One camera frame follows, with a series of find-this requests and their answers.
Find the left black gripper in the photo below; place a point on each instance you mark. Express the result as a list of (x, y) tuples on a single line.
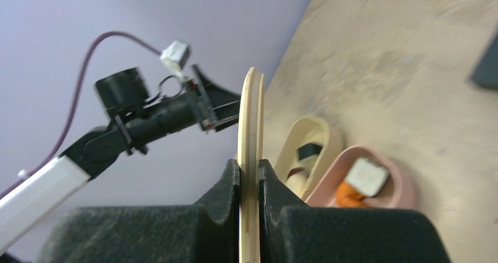
[(215, 108)]

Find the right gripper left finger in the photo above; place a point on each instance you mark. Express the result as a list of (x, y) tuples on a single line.
[(205, 231)]

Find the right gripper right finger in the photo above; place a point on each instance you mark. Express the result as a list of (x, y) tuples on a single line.
[(292, 231)]

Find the dark red round food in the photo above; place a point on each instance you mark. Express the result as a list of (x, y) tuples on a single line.
[(296, 170)]

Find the beige lunch box lid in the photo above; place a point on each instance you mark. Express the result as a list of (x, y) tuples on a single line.
[(249, 153)]

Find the orange fried chicken piece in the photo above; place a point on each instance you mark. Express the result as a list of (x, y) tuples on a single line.
[(349, 197)]

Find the white black sushi piece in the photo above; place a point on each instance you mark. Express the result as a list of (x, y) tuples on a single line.
[(367, 177)]

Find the beige lunch box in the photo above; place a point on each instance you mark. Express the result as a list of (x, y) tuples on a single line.
[(310, 129)]

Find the pink lunch box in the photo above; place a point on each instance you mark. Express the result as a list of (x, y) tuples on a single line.
[(399, 190)]

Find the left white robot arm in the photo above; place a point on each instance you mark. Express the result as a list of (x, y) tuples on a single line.
[(136, 120)]

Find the black foam block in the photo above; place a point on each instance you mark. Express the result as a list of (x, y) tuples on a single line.
[(485, 72)]

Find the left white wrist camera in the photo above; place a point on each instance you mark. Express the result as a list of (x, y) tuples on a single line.
[(175, 57)]

